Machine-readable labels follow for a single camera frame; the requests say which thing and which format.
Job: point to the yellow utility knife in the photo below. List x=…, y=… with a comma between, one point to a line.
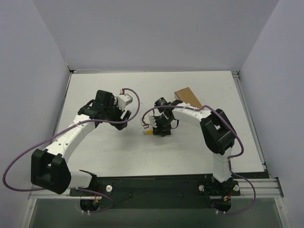
x=148, y=132

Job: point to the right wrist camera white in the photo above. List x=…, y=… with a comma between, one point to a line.
x=150, y=121

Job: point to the brown cardboard express box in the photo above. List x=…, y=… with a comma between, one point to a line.
x=187, y=96

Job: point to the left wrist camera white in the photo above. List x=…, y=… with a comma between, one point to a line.
x=123, y=100

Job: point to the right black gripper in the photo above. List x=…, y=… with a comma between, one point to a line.
x=162, y=128

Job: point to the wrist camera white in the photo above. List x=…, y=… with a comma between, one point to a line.
x=150, y=121
x=123, y=100

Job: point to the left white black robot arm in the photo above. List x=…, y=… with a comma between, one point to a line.
x=49, y=167

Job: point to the aluminium front rail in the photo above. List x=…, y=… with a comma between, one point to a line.
x=260, y=188

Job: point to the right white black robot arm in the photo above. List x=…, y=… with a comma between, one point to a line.
x=217, y=136

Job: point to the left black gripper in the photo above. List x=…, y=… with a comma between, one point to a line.
x=119, y=118

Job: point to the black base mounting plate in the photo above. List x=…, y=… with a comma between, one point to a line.
x=93, y=199

